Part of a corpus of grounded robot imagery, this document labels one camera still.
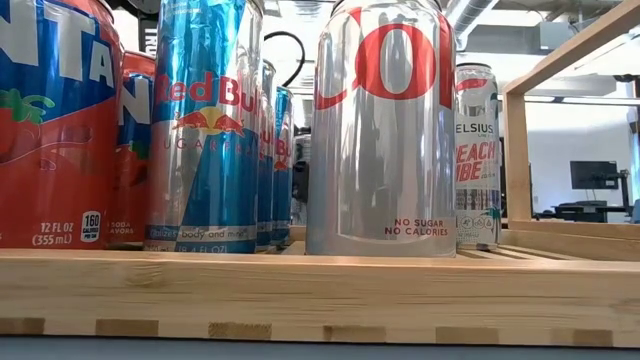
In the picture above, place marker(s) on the silver ventilation duct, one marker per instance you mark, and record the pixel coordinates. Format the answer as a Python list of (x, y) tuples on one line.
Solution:
[(467, 15)]

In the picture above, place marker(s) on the white Celsius drink can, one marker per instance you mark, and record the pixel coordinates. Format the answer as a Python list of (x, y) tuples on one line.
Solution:
[(477, 200)]

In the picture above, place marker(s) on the wooden slatted shelf tray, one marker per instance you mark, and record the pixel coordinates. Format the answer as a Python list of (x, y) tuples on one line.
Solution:
[(320, 295)]

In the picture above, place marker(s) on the blue table mat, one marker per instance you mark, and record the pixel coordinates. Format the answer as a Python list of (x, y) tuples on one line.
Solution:
[(320, 354)]

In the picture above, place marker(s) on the black monitor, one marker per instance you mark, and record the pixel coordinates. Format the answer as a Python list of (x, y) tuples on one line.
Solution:
[(594, 175)]

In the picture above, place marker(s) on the dark office desk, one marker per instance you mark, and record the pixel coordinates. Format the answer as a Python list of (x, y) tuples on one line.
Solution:
[(585, 210)]

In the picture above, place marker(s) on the blue silver Red Bull can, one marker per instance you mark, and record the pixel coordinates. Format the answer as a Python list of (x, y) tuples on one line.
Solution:
[(267, 150), (205, 150), (284, 165)]

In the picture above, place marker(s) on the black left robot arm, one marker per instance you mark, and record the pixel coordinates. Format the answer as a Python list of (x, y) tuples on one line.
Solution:
[(147, 30)]

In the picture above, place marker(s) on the silver Diet Coke can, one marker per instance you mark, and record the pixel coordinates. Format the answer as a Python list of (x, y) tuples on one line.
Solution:
[(380, 150)]

